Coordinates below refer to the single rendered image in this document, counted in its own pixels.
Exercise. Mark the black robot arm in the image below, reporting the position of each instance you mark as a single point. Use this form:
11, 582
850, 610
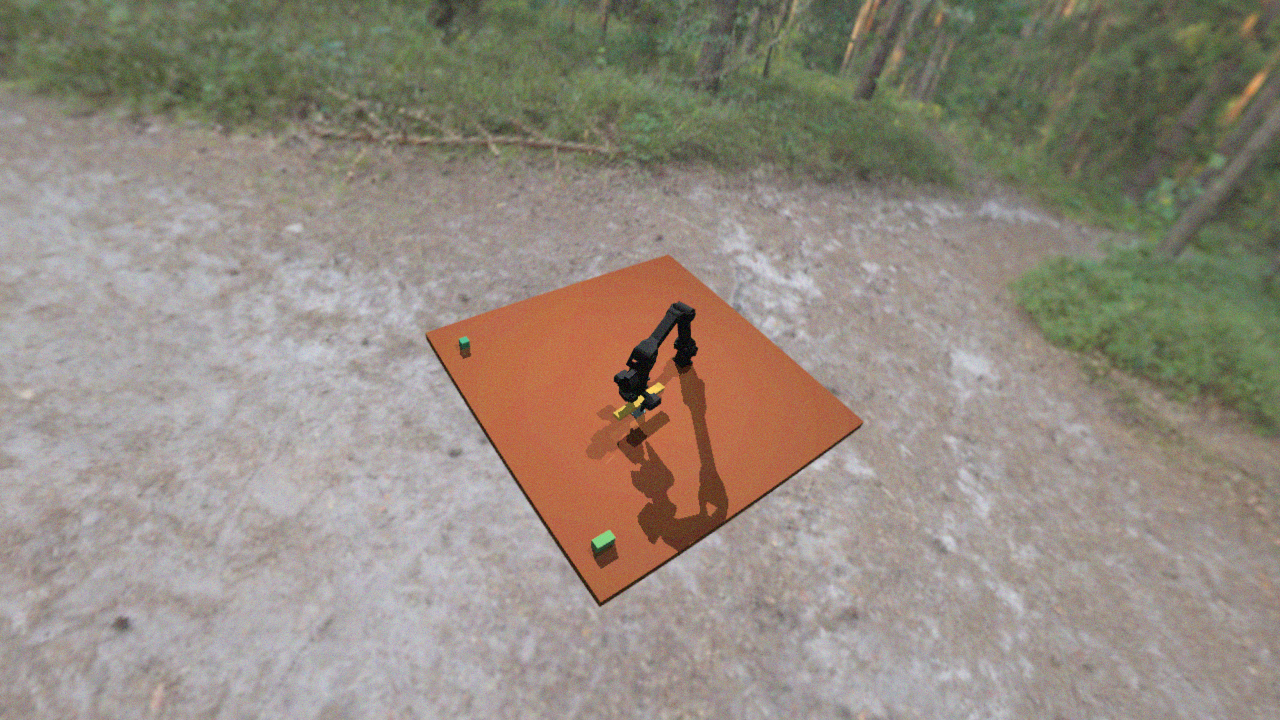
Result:
646, 352

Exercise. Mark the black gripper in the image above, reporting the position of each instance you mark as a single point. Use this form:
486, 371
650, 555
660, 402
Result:
650, 401

